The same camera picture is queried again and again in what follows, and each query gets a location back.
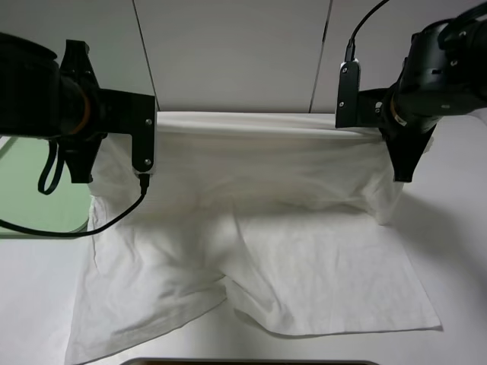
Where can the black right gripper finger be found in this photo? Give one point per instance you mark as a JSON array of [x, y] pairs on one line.
[[405, 149]]

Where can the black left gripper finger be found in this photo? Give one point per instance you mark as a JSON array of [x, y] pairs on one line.
[[77, 65], [79, 155]]

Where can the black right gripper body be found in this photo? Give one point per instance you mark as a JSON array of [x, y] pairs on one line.
[[412, 109]]

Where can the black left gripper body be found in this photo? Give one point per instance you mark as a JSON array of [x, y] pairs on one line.
[[79, 109]]

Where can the white short sleeve shirt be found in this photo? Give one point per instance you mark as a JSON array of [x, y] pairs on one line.
[[284, 216]]

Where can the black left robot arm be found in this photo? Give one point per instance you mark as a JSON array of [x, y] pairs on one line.
[[27, 73]]

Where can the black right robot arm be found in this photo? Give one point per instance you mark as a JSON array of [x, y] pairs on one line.
[[444, 74]]

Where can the green plastic tray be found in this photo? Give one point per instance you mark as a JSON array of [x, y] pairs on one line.
[[66, 210]]

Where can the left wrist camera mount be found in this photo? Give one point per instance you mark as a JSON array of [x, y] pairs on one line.
[[134, 115]]

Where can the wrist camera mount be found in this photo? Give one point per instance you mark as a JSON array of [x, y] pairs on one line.
[[134, 115], [357, 108]]

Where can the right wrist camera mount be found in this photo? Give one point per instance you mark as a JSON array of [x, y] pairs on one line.
[[357, 108]]

